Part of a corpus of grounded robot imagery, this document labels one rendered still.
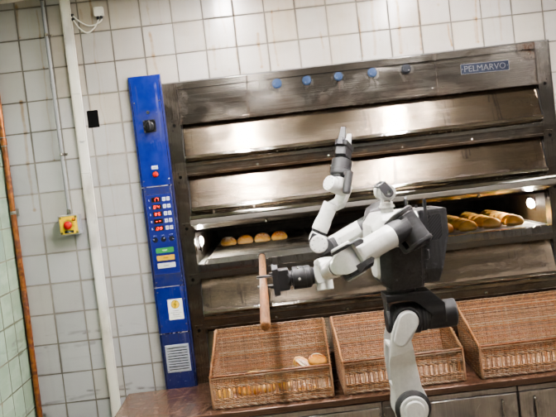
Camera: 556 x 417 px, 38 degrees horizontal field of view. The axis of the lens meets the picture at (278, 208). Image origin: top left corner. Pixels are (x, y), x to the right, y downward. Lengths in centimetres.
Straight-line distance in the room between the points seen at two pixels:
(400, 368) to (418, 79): 156
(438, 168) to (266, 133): 88
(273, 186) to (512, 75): 132
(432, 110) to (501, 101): 35
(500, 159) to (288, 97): 111
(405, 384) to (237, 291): 117
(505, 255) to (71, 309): 221
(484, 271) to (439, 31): 122
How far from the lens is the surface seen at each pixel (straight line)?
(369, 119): 410
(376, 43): 414
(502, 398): 380
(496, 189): 406
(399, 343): 323
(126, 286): 417
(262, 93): 409
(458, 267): 420
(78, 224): 411
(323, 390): 370
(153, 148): 407
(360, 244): 289
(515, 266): 427
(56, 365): 432
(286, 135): 406
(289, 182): 407
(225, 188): 407
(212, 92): 410
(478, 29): 424
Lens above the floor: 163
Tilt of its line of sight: 3 degrees down
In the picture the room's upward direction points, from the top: 7 degrees counter-clockwise
